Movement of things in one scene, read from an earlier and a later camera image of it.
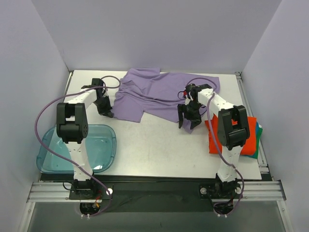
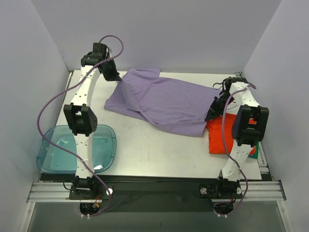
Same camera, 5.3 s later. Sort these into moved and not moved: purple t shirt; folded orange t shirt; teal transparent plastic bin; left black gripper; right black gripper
Moved: right black gripper; left black gripper; purple t shirt
Not moved: folded orange t shirt; teal transparent plastic bin
